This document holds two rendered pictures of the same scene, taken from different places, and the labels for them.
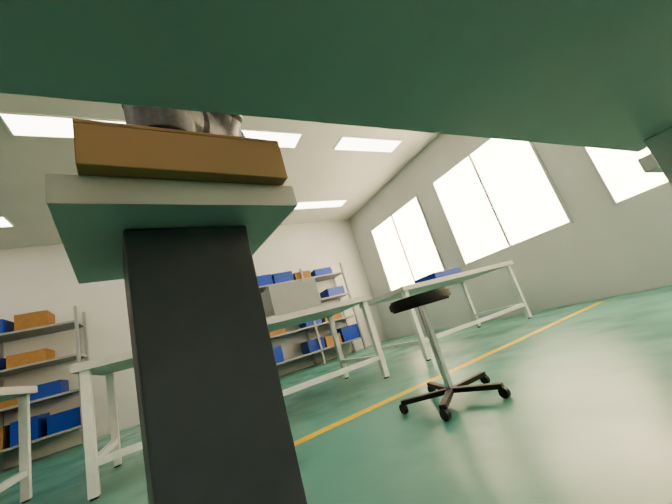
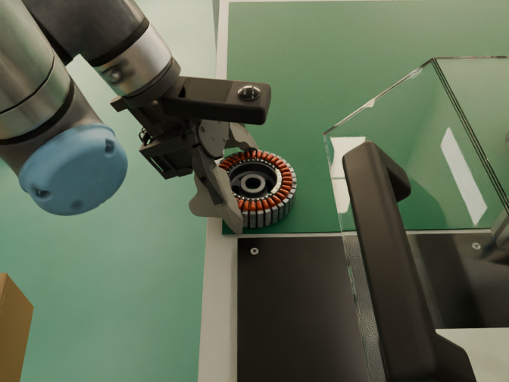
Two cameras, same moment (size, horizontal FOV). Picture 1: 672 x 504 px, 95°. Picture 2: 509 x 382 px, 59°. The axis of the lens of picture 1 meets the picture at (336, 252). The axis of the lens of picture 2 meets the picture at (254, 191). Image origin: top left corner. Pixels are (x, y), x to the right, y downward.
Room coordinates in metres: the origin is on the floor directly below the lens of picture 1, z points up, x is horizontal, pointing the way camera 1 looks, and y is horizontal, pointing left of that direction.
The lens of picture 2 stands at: (0.14, 0.12, 1.21)
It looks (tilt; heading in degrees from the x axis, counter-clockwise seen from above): 49 degrees down; 299
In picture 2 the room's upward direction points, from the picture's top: straight up
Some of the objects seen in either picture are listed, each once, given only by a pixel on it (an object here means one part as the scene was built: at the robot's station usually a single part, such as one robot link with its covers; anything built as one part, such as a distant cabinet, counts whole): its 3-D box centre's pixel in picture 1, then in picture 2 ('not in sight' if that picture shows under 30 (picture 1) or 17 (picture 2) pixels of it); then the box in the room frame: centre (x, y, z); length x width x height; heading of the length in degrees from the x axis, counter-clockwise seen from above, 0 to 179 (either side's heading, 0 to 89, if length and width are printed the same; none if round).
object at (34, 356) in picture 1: (32, 359); not in sight; (4.46, 4.74, 1.37); 0.42 x 0.40 x 0.18; 121
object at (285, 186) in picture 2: not in sight; (252, 186); (0.33, -0.22, 0.77); 0.11 x 0.11 x 0.04
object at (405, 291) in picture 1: (447, 310); not in sight; (4.00, -1.13, 0.38); 1.90 x 0.90 x 0.75; 120
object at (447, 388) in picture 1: (438, 344); not in sight; (1.76, -0.39, 0.28); 0.54 x 0.49 x 0.56; 30
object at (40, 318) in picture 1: (35, 322); not in sight; (4.48, 4.70, 1.90); 0.40 x 0.36 x 0.24; 32
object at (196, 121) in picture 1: (161, 115); not in sight; (0.51, 0.26, 0.99); 0.13 x 0.12 x 0.14; 158
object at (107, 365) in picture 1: (252, 372); not in sight; (2.76, 0.98, 0.38); 2.20 x 0.90 x 0.75; 120
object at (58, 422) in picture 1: (71, 418); not in sight; (4.65, 4.39, 0.40); 0.42 x 0.42 x 0.25; 30
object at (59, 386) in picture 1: (49, 390); not in sight; (4.54, 4.59, 0.87); 0.42 x 0.36 x 0.19; 32
